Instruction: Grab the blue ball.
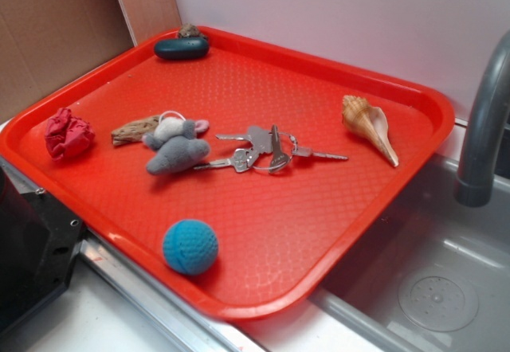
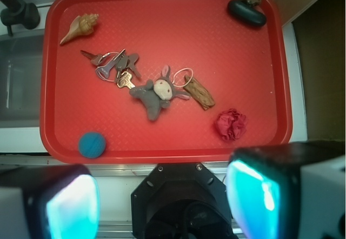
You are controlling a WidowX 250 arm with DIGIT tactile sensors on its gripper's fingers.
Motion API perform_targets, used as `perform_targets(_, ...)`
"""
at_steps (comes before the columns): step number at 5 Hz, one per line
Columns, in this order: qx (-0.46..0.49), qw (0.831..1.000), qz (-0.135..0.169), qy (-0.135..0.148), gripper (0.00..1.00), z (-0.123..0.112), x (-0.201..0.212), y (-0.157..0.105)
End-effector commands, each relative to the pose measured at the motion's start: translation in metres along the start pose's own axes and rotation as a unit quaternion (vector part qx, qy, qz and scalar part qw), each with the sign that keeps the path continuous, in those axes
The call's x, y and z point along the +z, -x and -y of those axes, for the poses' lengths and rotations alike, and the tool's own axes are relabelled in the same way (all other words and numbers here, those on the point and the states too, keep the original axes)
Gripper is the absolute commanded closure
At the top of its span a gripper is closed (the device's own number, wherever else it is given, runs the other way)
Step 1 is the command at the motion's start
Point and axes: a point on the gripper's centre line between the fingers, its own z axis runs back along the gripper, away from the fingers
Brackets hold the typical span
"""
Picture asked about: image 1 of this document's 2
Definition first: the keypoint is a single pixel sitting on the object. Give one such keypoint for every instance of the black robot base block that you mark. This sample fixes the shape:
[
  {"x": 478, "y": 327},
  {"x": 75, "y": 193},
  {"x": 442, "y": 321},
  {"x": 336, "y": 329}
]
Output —
[{"x": 40, "y": 240}]

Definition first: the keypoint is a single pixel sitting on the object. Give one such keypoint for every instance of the blue textured ball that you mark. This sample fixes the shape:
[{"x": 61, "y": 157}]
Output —
[{"x": 190, "y": 247}]

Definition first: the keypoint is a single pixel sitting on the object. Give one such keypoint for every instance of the silver key bunch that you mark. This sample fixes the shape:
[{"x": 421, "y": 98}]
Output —
[{"x": 269, "y": 150}]

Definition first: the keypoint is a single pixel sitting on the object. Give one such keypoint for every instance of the red plastic tray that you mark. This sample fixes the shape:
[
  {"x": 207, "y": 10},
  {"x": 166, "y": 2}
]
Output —
[{"x": 278, "y": 234}]

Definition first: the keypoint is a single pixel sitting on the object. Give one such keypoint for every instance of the grey plush mouse toy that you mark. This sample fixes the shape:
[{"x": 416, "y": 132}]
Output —
[{"x": 176, "y": 144}]

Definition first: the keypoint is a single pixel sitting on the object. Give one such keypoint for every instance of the tan spiral seashell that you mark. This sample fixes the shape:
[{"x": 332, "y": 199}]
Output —
[{"x": 369, "y": 123}]

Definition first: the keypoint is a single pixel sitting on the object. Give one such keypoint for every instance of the brown wood piece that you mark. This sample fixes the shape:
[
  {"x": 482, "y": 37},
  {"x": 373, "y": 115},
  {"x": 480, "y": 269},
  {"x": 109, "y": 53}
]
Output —
[{"x": 133, "y": 131}]

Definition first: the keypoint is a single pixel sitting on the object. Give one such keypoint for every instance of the dark teal oval case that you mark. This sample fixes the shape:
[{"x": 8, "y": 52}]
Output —
[{"x": 182, "y": 48}]

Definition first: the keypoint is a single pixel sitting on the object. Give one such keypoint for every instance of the brown rock lump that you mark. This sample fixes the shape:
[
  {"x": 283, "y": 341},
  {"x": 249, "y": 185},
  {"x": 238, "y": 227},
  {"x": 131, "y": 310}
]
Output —
[{"x": 189, "y": 30}]

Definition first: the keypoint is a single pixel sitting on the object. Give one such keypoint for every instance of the crumpled red paper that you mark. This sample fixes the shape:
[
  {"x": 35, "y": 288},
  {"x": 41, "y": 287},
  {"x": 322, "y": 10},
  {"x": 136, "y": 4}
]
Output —
[{"x": 67, "y": 136}]

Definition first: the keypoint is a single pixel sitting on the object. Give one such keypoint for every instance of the grey plastic sink basin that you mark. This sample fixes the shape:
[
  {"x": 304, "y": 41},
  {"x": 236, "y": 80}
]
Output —
[{"x": 429, "y": 274}]

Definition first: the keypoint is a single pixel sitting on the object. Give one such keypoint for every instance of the grey sink faucet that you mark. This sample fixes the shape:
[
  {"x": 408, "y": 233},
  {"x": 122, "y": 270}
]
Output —
[{"x": 485, "y": 150}]

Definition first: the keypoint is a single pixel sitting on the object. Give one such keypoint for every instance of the brown cardboard panel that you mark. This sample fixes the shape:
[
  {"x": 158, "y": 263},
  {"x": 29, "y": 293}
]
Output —
[{"x": 45, "y": 44}]

